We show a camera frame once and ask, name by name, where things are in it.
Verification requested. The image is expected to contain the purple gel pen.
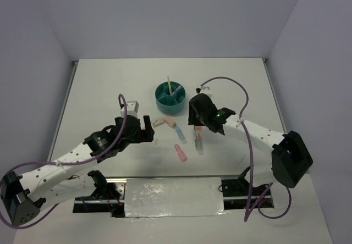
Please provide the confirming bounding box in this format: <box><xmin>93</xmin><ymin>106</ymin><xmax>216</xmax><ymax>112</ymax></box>
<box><xmin>171</xmin><ymin>85</ymin><xmax>183</xmax><ymax>95</ymax></box>

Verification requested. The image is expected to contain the yellow gel pen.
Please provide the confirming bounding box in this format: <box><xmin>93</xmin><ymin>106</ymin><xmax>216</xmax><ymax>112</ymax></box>
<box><xmin>167</xmin><ymin>76</ymin><xmax>173</xmax><ymax>96</ymax></box>

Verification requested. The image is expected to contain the green gel pen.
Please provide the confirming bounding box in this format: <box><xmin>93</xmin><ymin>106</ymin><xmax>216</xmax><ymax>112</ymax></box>
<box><xmin>193</xmin><ymin>126</ymin><xmax>198</xmax><ymax>151</ymax></box>

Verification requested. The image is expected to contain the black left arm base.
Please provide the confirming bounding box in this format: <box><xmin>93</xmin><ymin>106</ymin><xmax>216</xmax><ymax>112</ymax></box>
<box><xmin>73</xmin><ymin>170</ymin><xmax>127</xmax><ymax>218</ymax></box>

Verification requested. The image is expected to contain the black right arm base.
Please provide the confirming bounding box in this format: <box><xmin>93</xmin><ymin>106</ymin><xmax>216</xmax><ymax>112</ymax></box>
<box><xmin>218</xmin><ymin>167</ymin><xmax>274</xmax><ymax>210</ymax></box>

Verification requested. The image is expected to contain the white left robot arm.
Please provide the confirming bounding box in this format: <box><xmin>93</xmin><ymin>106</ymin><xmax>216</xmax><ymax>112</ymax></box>
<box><xmin>1</xmin><ymin>115</ymin><xmax>155</xmax><ymax>229</ymax></box>

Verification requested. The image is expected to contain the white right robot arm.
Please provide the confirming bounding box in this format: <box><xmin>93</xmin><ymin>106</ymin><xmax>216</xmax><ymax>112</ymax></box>
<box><xmin>188</xmin><ymin>93</ymin><xmax>313</xmax><ymax>195</ymax></box>

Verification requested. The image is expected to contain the white staple box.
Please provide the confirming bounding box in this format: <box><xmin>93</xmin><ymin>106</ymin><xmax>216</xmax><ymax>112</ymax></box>
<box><xmin>151</xmin><ymin>117</ymin><xmax>164</xmax><ymax>127</ymax></box>

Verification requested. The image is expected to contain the grey translucent highlighter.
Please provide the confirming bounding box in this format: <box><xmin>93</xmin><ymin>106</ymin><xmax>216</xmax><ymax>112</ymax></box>
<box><xmin>197</xmin><ymin>134</ymin><xmax>204</xmax><ymax>155</ymax></box>

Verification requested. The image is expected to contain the teal round divided organizer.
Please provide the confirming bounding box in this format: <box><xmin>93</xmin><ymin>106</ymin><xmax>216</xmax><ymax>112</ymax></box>
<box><xmin>155</xmin><ymin>81</ymin><xmax>186</xmax><ymax>115</ymax></box>

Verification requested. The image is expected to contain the blue highlighter marker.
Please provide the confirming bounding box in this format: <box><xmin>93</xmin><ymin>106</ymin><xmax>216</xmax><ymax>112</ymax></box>
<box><xmin>174</xmin><ymin>125</ymin><xmax>187</xmax><ymax>144</ymax></box>

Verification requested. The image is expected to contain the pink capsule correction tape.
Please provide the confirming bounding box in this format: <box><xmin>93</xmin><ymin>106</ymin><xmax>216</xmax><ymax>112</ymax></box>
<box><xmin>174</xmin><ymin>144</ymin><xmax>188</xmax><ymax>162</ymax></box>

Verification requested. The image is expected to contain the silver foil tape sheet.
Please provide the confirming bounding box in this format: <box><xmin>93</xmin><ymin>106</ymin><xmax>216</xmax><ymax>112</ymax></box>
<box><xmin>124</xmin><ymin>177</ymin><xmax>225</xmax><ymax>218</ymax></box>

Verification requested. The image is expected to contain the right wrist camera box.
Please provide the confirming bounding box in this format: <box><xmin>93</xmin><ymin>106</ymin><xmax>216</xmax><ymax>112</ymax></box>
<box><xmin>196</xmin><ymin>86</ymin><xmax>212</xmax><ymax>97</ymax></box>

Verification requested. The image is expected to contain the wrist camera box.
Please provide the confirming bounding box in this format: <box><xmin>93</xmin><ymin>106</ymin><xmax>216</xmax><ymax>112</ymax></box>
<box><xmin>119</xmin><ymin>101</ymin><xmax>139</xmax><ymax>119</ymax></box>
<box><xmin>196</xmin><ymin>86</ymin><xmax>212</xmax><ymax>97</ymax></box>

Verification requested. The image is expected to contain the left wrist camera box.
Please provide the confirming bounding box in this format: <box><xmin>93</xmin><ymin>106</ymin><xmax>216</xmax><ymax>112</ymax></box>
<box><xmin>119</xmin><ymin>101</ymin><xmax>139</xmax><ymax>119</ymax></box>

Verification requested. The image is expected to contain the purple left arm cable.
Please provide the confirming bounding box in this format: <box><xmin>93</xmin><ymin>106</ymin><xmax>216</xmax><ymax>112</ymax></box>
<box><xmin>0</xmin><ymin>93</ymin><xmax>130</xmax><ymax>230</ymax></box>

